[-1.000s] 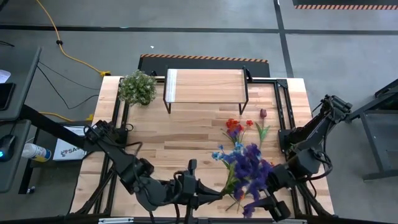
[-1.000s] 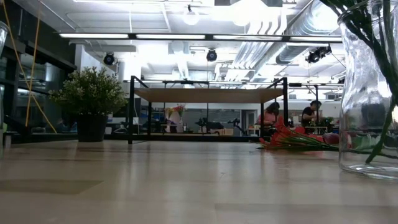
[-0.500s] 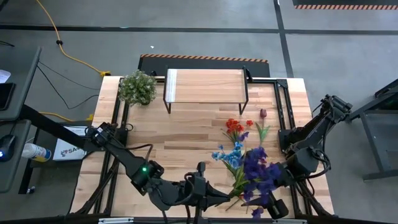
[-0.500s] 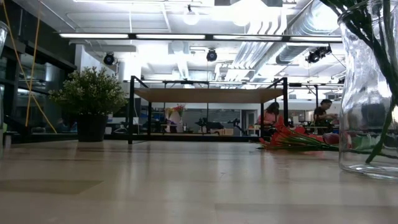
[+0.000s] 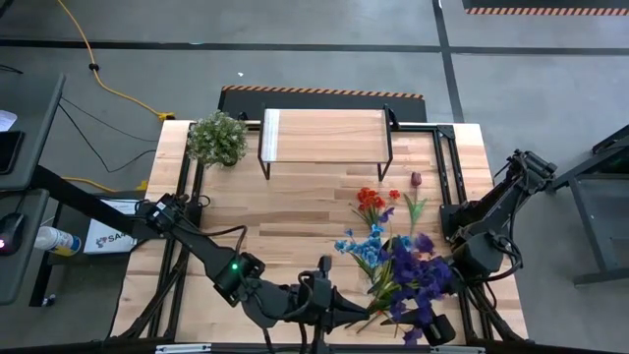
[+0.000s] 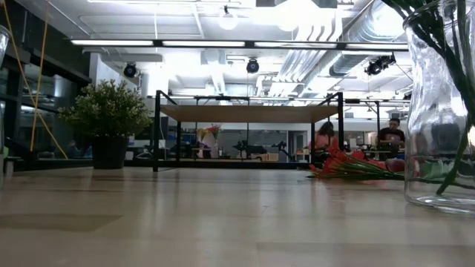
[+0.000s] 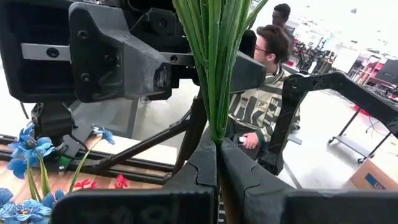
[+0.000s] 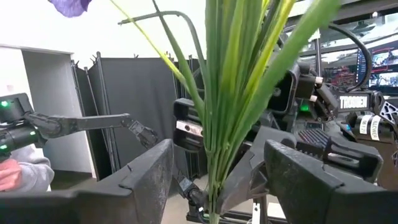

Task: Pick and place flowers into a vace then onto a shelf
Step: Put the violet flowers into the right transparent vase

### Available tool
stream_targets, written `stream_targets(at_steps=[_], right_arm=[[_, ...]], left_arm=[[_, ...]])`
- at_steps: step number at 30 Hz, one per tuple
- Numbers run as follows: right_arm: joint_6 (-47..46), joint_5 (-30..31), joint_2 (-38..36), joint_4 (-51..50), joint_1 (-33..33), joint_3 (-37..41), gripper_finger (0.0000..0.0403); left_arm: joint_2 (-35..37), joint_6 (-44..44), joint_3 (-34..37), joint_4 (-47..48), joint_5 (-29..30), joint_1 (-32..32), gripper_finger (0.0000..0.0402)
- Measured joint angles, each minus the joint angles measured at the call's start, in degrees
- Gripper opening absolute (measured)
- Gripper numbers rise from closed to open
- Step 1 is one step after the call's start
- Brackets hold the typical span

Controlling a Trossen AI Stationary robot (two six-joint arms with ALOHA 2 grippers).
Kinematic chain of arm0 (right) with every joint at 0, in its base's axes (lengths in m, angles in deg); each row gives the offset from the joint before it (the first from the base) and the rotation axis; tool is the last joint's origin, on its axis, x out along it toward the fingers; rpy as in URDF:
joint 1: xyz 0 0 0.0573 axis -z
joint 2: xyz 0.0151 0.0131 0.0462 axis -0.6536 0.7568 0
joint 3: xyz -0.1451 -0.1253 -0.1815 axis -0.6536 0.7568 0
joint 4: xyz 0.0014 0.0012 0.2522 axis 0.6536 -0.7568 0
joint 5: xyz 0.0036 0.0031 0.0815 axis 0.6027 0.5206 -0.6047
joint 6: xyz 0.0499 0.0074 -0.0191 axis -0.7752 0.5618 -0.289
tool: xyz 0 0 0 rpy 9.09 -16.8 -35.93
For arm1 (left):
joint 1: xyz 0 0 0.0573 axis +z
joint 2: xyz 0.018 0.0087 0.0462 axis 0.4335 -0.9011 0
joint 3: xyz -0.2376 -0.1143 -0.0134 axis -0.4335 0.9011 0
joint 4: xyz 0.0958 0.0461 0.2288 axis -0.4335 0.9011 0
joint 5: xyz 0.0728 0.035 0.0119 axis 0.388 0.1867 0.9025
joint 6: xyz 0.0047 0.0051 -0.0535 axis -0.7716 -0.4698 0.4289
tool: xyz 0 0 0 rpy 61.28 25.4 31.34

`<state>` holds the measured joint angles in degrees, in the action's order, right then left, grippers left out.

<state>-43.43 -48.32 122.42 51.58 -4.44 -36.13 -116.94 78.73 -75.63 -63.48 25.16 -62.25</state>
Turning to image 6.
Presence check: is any blue artificial flower bunch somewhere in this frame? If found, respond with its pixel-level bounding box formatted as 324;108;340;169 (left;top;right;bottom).
381;0;475;197

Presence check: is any person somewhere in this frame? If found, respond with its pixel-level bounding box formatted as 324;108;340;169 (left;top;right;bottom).
376;117;406;160
309;121;341;164

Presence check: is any long ceiling light bar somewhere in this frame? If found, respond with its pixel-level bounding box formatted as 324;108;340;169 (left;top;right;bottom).
70;39;409;52

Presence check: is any red artificial flower bunch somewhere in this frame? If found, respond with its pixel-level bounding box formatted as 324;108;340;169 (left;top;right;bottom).
307;139;406;183

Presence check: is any white globe lamp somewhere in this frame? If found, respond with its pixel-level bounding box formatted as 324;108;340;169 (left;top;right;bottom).
217;5;239;31

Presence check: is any potted green plant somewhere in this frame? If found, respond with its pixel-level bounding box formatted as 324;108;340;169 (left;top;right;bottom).
58;79;153;171

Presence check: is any clear glass vase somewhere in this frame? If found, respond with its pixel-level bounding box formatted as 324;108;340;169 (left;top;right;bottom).
402;0;475;215
0;24;11;188

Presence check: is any wooden shelf with black frame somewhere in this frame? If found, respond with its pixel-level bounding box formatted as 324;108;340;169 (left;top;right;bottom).
153;90;345;173

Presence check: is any black aluminium rig frame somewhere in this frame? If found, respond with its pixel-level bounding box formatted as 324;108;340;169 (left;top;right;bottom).
14;157;316;171

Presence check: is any silver ventilation duct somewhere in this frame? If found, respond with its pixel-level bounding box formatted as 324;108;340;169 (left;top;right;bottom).
328;0;409;77

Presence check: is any yellow power cable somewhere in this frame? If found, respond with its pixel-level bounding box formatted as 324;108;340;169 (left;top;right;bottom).
1;0;68;160

